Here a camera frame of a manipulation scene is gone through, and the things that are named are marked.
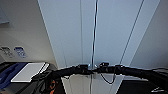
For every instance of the flat white board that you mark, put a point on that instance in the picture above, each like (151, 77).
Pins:
(28, 71)

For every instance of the white wardrobe door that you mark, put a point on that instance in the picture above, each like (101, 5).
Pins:
(115, 33)
(66, 36)

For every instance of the white wardrobe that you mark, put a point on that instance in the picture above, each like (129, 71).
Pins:
(66, 33)

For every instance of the blue cloth item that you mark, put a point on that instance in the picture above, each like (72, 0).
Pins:
(7, 76)

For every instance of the orange and black equipment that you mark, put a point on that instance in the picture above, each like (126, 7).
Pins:
(52, 85)

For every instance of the black equipment with white lines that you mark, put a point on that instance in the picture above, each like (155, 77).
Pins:
(146, 90)

